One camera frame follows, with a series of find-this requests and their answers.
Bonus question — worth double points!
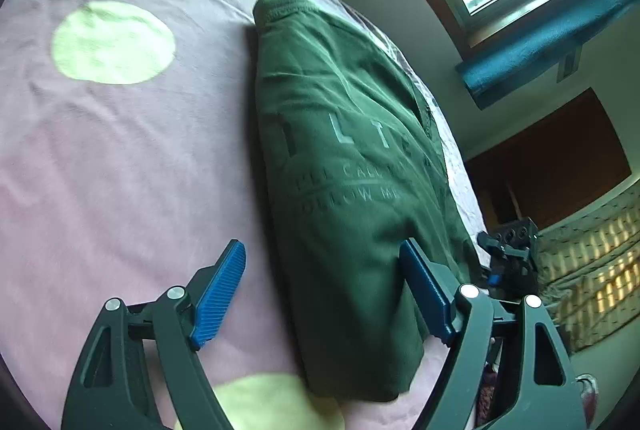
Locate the patterned yellowish cloth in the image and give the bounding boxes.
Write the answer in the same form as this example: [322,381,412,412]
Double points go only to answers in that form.
[537,190,640,353]

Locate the dark red object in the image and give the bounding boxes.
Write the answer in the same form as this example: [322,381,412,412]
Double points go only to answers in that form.
[575,374,601,413]

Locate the teal curtain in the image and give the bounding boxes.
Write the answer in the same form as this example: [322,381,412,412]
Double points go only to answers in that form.
[455,0,638,111]

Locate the grey wall bracket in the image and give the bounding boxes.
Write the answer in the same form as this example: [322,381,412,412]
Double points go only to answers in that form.
[555,45,583,84]

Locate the brown wooden cabinet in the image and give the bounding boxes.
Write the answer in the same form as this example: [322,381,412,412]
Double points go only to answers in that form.
[465,88,633,231]

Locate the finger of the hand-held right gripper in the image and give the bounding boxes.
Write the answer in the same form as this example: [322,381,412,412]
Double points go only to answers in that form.
[476,231,502,258]

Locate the dark green sweater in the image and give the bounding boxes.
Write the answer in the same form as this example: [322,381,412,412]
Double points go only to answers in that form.
[251,0,488,403]

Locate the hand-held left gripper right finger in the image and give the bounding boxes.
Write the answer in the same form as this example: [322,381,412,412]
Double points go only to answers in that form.
[399,237,588,430]

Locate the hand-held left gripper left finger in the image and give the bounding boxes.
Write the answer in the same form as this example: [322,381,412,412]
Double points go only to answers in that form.
[60,239,247,430]

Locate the pink bed sheet green dots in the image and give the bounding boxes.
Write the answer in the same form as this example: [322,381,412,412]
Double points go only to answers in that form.
[0,0,491,430]

